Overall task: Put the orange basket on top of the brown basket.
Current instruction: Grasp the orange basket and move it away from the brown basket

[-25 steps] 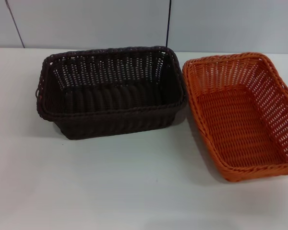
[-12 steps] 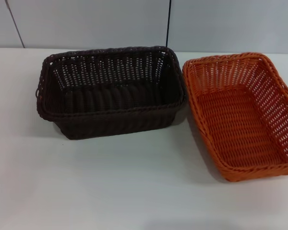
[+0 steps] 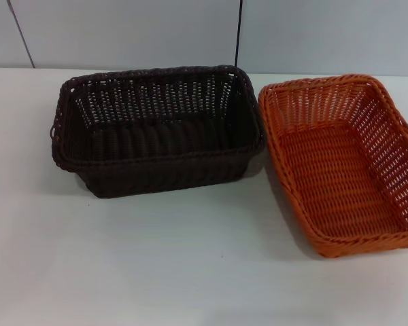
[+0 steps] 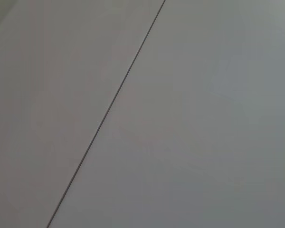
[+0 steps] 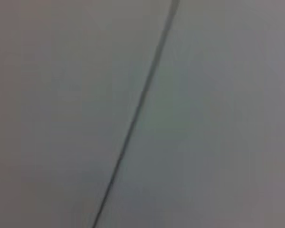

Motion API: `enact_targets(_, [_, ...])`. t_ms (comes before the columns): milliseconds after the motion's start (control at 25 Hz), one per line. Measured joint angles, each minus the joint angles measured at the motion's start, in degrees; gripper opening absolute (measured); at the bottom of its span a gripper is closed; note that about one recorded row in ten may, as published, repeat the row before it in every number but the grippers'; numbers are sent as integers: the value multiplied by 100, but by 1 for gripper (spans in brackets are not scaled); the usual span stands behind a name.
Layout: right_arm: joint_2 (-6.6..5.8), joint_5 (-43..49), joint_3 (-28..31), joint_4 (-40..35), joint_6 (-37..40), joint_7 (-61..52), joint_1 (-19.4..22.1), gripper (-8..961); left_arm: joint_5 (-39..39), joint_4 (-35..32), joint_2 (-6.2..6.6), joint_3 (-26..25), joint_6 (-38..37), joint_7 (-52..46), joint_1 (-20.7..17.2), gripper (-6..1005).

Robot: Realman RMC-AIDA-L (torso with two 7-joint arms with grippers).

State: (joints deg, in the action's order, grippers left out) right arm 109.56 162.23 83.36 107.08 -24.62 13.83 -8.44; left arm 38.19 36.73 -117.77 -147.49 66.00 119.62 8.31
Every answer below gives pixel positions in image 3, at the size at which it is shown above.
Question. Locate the dark brown wicker basket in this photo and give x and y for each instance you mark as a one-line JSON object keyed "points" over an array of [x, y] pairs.
{"points": [[156, 169]]}

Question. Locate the orange wicker basket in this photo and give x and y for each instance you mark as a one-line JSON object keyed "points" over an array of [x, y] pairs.
{"points": [[336, 176]]}

